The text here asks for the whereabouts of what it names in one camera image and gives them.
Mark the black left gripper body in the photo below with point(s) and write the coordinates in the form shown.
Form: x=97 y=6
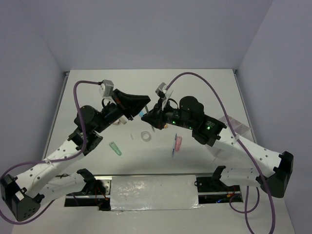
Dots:
x=109 y=114

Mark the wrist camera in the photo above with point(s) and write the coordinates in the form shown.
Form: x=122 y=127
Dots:
x=163 y=94
x=106 y=88

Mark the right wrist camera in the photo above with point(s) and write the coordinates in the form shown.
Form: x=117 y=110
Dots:
x=163 y=94

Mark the blue pen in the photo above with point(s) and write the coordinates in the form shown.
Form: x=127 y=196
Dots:
x=174 y=145

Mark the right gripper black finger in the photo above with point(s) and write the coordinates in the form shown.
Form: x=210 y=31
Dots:
x=152 y=115
x=154 y=122

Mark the white divided organizer tray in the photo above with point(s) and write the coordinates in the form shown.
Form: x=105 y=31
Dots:
x=228 y=147

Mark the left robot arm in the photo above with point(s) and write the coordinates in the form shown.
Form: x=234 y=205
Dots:
x=44 y=182

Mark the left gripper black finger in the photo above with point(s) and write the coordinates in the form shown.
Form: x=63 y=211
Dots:
x=131 y=99
x=131 y=110

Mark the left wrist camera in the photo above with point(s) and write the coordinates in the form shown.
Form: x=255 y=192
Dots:
x=106 y=88

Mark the metal base rail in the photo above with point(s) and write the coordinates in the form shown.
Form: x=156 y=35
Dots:
x=208 y=193

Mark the grey rectangular eraser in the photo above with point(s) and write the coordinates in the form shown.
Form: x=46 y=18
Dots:
x=123 y=121

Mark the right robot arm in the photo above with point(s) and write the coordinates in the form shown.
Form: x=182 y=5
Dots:
x=271 y=170

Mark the silver foil sheet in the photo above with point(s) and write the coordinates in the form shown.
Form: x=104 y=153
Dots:
x=149 y=193

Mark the green correction tape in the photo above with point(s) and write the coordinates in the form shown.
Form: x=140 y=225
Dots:
x=115 y=148

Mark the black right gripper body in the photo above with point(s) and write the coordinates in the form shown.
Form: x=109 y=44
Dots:
x=174 y=117

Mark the clear tape roll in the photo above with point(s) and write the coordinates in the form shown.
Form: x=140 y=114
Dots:
x=145 y=136

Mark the pink correction tape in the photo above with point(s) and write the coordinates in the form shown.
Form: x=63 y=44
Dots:
x=178 y=142

